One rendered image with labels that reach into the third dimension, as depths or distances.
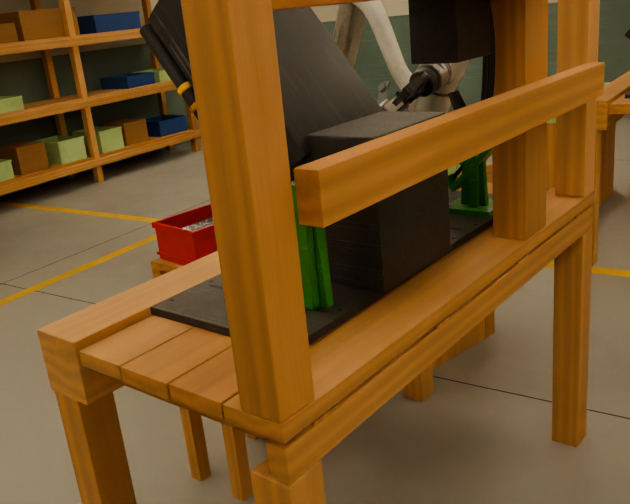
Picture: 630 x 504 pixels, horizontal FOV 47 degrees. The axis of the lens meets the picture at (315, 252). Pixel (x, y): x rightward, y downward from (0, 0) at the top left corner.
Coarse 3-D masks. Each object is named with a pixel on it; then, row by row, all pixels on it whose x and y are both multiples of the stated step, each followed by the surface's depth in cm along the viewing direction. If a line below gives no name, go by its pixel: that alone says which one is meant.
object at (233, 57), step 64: (192, 0) 97; (256, 0) 98; (512, 0) 167; (576, 0) 200; (192, 64) 101; (256, 64) 100; (512, 64) 172; (576, 64) 205; (256, 128) 101; (576, 128) 211; (256, 192) 103; (512, 192) 182; (576, 192) 217; (256, 256) 106; (256, 320) 110; (256, 384) 115
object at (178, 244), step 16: (208, 208) 235; (160, 224) 218; (176, 224) 227; (192, 224) 230; (208, 224) 225; (160, 240) 222; (176, 240) 215; (192, 240) 209; (208, 240) 212; (160, 256) 225; (176, 256) 218; (192, 256) 211
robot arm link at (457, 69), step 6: (468, 60) 207; (450, 66) 201; (456, 66) 202; (462, 66) 205; (456, 72) 203; (462, 72) 207; (450, 78) 203; (456, 78) 206; (450, 84) 206; (456, 84) 209; (444, 90) 209; (450, 90) 209
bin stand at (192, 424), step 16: (160, 272) 222; (192, 416) 239; (192, 432) 240; (224, 432) 229; (240, 432) 229; (192, 448) 243; (240, 448) 230; (192, 464) 246; (208, 464) 248; (240, 464) 231; (240, 480) 232; (240, 496) 235
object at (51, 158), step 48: (144, 0) 813; (0, 48) 622; (48, 48) 661; (0, 96) 669; (96, 96) 717; (48, 144) 700; (96, 144) 723; (144, 144) 776; (192, 144) 844; (0, 192) 636
